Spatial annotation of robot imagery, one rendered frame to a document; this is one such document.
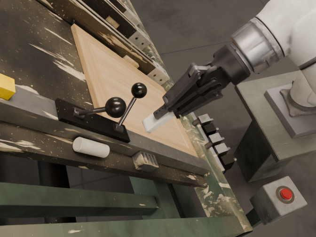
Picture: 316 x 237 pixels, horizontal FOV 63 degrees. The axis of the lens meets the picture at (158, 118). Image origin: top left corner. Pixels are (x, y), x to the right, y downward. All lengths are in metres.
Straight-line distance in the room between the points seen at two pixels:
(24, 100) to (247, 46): 0.39
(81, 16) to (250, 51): 0.64
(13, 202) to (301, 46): 0.52
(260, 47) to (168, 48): 2.43
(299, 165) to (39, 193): 2.06
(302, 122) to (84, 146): 1.17
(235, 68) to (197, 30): 2.66
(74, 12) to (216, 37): 2.29
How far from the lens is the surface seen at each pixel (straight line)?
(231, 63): 0.48
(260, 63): 0.49
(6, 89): 0.45
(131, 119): 0.80
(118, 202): 0.66
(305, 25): 0.49
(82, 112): 0.52
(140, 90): 0.59
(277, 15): 0.49
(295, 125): 1.46
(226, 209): 1.06
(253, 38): 0.48
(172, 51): 2.84
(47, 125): 0.51
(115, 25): 1.38
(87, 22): 0.99
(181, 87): 0.49
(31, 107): 0.49
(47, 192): 0.54
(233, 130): 2.30
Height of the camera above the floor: 1.89
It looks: 56 degrees down
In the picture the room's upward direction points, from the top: straight up
